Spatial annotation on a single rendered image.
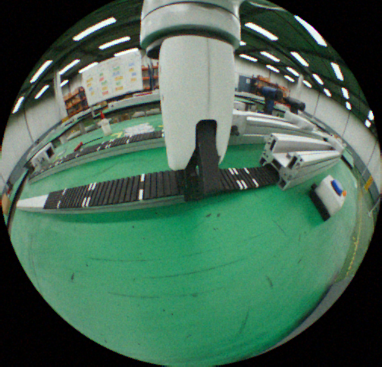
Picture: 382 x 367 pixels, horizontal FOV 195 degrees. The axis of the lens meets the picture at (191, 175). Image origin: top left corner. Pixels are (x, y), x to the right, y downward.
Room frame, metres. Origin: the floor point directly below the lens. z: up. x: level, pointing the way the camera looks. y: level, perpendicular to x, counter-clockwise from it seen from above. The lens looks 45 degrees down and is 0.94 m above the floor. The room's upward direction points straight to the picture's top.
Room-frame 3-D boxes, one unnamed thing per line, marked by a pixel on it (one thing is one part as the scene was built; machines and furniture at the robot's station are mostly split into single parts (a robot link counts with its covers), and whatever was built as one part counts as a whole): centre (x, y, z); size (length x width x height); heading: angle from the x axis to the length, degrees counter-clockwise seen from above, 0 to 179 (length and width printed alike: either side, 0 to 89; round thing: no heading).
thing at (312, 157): (0.24, -0.58, 0.82); 0.80 x 0.10 x 0.09; 102
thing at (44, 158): (0.27, 0.84, 0.83); 0.11 x 0.10 x 0.10; 16
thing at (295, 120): (0.43, -0.54, 0.87); 0.16 x 0.11 x 0.07; 102
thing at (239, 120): (0.32, -0.10, 0.83); 0.12 x 0.09 x 0.10; 12
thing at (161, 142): (0.20, 0.52, 0.79); 0.96 x 0.04 x 0.03; 102
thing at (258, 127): (0.43, -0.54, 0.82); 0.80 x 0.10 x 0.09; 102
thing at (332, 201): (0.06, -0.33, 0.81); 0.10 x 0.08 x 0.06; 12
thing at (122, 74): (2.61, 1.82, 0.97); 1.50 x 0.50 x 1.95; 103
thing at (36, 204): (0.01, 0.48, 0.79); 0.96 x 0.04 x 0.03; 102
